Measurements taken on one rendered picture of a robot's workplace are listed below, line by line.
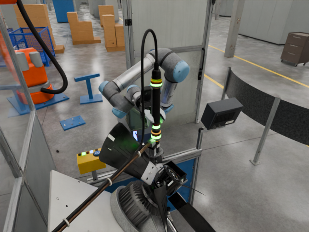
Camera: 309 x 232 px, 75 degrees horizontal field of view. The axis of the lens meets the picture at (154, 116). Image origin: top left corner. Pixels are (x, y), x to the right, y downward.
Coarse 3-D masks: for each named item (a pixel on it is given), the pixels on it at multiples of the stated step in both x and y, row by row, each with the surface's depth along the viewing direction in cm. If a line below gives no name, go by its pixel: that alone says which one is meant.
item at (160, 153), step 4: (148, 140) 87; (152, 144) 85; (156, 144) 88; (152, 148) 87; (160, 148) 96; (152, 152) 90; (160, 152) 93; (152, 156) 92; (156, 156) 91; (160, 156) 92
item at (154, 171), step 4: (148, 164) 91; (152, 164) 92; (148, 168) 90; (152, 168) 92; (156, 168) 93; (144, 172) 89; (148, 172) 90; (152, 172) 91; (156, 172) 92; (144, 176) 88; (148, 176) 89; (152, 176) 91; (144, 180) 88; (148, 180) 89; (152, 180) 90; (148, 184) 88
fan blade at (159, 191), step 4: (160, 188) 67; (164, 188) 73; (156, 192) 61; (160, 192) 65; (164, 192) 72; (156, 196) 60; (160, 196) 64; (164, 196) 70; (156, 200) 59; (160, 200) 62; (164, 200) 67; (160, 204) 61; (164, 204) 65; (160, 208) 60; (164, 208) 64; (160, 212) 59; (164, 212) 63; (164, 216) 62; (164, 220) 60; (164, 224) 59; (164, 228) 58
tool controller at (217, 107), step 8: (208, 104) 145; (216, 104) 146; (224, 104) 147; (232, 104) 148; (240, 104) 149; (208, 112) 147; (216, 112) 140; (224, 112) 143; (232, 112) 147; (200, 120) 159; (208, 120) 149; (216, 120) 147; (224, 120) 151; (232, 120) 156; (208, 128) 152
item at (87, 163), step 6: (78, 156) 125; (84, 156) 125; (90, 156) 125; (96, 156) 125; (78, 162) 120; (84, 162) 120; (90, 162) 122; (96, 162) 124; (102, 162) 126; (84, 168) 123; (90, 168) 124; (96, 168) 126
